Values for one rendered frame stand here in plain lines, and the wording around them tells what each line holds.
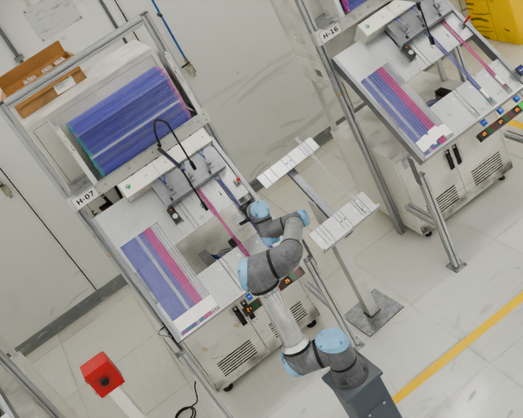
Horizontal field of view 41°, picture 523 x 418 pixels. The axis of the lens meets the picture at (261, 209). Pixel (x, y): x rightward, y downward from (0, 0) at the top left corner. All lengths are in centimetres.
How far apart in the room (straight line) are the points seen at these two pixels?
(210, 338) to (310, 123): 229
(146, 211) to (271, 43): 216
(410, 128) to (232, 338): 141
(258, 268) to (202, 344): 121
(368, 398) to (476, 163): 178
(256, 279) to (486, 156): 204
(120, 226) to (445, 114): 168
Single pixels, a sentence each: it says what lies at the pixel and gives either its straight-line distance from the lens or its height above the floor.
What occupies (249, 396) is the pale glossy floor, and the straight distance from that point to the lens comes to 383.
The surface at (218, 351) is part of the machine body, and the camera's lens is 371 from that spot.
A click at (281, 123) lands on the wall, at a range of 527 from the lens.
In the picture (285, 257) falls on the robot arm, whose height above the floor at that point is 116.
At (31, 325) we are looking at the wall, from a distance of 524.
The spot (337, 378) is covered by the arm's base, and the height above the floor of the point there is 60.
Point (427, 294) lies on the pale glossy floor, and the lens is 383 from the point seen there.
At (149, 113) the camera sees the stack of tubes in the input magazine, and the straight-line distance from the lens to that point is 325.
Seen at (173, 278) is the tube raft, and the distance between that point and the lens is 324.
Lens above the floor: 260
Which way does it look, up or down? 31 degrees down
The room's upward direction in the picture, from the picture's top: 30 degrees counter-clockwise
